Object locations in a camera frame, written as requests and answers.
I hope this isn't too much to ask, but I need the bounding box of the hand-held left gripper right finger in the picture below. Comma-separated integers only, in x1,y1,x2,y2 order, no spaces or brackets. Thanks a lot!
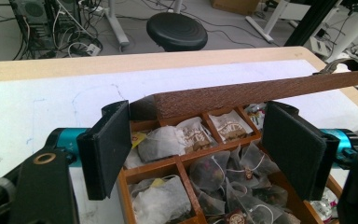
261,101,353,202

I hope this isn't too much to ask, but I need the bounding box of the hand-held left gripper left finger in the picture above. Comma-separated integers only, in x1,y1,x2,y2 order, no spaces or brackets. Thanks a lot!
56,100,133,201

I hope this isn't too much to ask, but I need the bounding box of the wooden tea box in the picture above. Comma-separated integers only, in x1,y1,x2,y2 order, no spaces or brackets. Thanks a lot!
117,68,358,224

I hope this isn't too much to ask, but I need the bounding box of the colourful printed tea packet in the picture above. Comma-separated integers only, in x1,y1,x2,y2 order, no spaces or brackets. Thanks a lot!
310,186,339,222
244,103,267,131

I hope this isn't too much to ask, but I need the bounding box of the white tea bag yellow tag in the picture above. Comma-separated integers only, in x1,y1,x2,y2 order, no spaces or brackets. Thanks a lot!
131,125,186,163

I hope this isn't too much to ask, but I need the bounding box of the white sachet brown print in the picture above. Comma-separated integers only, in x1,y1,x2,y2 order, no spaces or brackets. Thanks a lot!
176,117,219,154
208,110,255,143

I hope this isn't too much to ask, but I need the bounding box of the pile of mesh tea bags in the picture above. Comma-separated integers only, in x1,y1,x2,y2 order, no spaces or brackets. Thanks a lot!
188,141,302,224

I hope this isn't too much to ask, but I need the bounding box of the plain white tea bag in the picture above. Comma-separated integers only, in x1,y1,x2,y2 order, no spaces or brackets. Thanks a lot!
131,175,193,224

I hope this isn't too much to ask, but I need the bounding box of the white power strip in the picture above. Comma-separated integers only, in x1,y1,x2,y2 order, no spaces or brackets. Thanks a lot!
85,43,103,57

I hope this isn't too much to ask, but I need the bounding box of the black metal stand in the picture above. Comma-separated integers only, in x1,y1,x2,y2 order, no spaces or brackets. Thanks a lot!
283,0,339,48

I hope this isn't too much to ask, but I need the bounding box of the black round stool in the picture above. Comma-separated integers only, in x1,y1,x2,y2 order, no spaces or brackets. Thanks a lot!
145,12,209,52

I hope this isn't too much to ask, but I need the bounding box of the black computer tower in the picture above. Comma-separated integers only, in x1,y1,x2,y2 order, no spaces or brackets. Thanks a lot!
54,0,82,34
8,0,57,50

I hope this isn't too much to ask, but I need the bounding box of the brown cardboard box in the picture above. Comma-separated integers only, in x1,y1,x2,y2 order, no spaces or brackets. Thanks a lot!
210,0,260,16

